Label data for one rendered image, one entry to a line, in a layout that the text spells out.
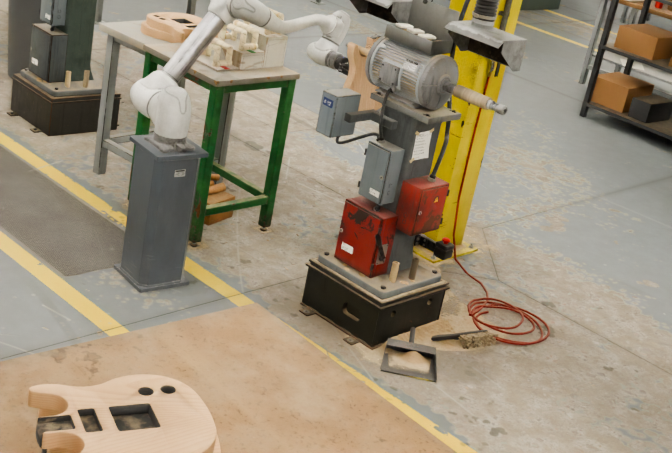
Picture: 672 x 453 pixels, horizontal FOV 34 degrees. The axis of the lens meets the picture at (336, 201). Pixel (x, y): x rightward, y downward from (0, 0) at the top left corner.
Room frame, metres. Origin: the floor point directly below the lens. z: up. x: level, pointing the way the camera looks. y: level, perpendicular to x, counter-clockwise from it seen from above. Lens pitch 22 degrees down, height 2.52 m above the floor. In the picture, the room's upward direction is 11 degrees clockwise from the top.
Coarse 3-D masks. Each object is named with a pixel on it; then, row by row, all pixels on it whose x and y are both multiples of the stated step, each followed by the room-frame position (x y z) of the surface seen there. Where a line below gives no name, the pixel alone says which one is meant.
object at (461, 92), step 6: (456, 90) 4.77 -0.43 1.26; (462, 90) 4.76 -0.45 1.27; (468, 90) 4.75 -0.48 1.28; (456, 96) 4.77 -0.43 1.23; (462, 96) 4.74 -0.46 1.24; (468, 96) 4.72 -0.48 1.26; (474, 96) 4.71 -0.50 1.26; (480, 96) 4.70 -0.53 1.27; (486, 96) 4.70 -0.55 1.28; (468, 102) 4.74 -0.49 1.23; (474, 102) 4.70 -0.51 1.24; (480, 102) 4.68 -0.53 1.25; (486, 102) 4.67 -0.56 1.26; (486, 108) 4.68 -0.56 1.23
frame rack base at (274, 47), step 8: (248, 32) 5.78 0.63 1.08; (248, 40) 5.77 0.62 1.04; (264, 40) 5.69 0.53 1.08; (272, 40) 5.71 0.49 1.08; (280, 40) 5.75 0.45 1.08; (264, 48) 5.68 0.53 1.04; (272, 48) 5.71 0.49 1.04; (280, 48) 5.76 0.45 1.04; (264, 56) 5.68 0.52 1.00; (272, 56) 5.72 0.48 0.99; (280, 56) 5.76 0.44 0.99; (264, 64) 5.68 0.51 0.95; (272, 64) 5.73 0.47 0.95; (280, 64) 5.77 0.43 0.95
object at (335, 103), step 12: (324, 96) 4.84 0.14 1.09; (336, 96) 4.79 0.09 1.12; (348, 96) 4.84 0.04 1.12; (360, 96) 4.90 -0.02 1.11; (324, 108) 4.83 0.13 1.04; (336, 108) 4.79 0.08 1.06; (348, 108) 4.85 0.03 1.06; (324, 120) 4.82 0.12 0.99; (336, 120) 4.80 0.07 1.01; (324, 132) 4.81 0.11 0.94; (336, 132) 4.81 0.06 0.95; (348, 132) 4.87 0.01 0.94; (372, 132) 4.85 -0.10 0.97
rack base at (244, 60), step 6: (228, 42) 5.72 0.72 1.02; (234, 42) 5.75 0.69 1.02; (222, 48) 5.66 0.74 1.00; (234, 48) 5.63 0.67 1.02; (222, 54) 5.66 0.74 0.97; (234, 54) 5.59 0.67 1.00; (240, 54) 5.56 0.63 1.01; (246, 54) 5.58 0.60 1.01; (252, 54) 5.61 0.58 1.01; (258, 54) 5.64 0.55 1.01; (264, 54) 5.68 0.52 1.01; (234, 60) 5.59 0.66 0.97; (240, 60) 5.56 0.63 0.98; (246, 60) 5.59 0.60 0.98; (252, 60) 5.62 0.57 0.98; (258, 60) 5.65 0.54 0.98; (240, 66) 5.56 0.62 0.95; (246, 66) 5.59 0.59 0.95; (252, 66) 5.62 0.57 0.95; (258, 66) 5.65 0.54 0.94
